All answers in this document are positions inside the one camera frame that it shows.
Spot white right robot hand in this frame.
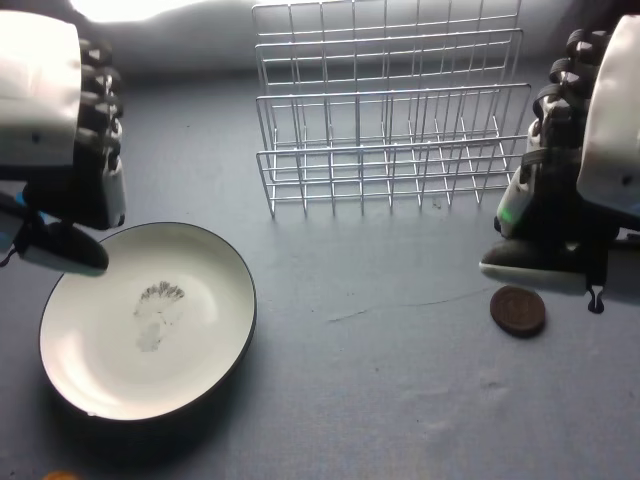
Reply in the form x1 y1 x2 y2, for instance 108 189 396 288
478 14 640 296

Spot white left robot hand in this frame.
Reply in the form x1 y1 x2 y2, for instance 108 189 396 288
0 9 127 279

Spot silver wire dish rack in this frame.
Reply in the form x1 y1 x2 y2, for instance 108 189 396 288
251 0 532 219

